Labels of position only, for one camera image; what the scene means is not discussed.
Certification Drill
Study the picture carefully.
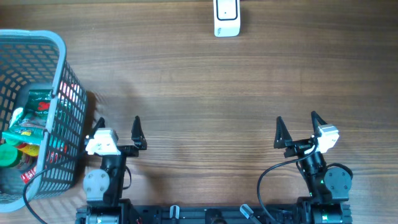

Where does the red yellow sauce bottle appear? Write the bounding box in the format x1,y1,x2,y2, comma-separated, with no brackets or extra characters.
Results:
16,143,40,157

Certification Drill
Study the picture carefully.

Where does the white barcode scanner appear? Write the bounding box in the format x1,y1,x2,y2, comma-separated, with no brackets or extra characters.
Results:
213,0,241,37

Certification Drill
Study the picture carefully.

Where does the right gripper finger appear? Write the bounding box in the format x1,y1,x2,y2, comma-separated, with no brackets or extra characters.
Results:
274,116,292,149
311,111,327,136

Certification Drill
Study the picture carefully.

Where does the green 3M glove packet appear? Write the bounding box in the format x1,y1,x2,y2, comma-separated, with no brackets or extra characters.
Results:
24,89,52,116

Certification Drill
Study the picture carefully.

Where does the red snack bar wrapper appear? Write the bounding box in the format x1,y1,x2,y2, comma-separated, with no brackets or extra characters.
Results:
20,166,37,184

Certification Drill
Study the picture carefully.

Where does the grey plastic mesh basket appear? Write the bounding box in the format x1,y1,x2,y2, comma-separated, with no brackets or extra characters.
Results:
1,29,88,213

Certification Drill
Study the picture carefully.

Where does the green lid jar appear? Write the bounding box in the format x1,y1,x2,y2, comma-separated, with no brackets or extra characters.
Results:
0,144,19,167

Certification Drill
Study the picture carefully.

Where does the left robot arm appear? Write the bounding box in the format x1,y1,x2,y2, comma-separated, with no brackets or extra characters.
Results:
75,116,147,224

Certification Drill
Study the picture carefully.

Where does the light green tissue packet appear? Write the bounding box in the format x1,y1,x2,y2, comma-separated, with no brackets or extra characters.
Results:
2,107,47,146

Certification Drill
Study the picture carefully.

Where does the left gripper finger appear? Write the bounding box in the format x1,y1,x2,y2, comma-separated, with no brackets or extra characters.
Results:
88,117,105,139
131,116,147,150

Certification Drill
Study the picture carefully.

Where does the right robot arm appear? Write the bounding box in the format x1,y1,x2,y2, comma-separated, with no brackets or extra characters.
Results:
266,111,353,224

